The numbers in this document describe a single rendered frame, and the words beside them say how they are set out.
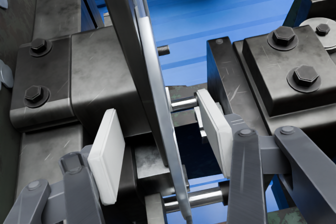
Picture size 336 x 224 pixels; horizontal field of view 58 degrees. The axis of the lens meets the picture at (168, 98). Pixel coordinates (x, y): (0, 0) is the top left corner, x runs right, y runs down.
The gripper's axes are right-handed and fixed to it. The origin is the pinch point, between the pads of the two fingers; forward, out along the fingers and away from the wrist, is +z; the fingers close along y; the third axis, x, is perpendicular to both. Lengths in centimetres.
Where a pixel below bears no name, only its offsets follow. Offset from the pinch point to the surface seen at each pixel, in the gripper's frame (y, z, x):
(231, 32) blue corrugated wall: 51, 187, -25
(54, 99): -9.0, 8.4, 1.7
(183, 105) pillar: 3.1, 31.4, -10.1
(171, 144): 0.5, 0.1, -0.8
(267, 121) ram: 11.0, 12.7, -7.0
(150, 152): -2.7, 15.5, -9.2
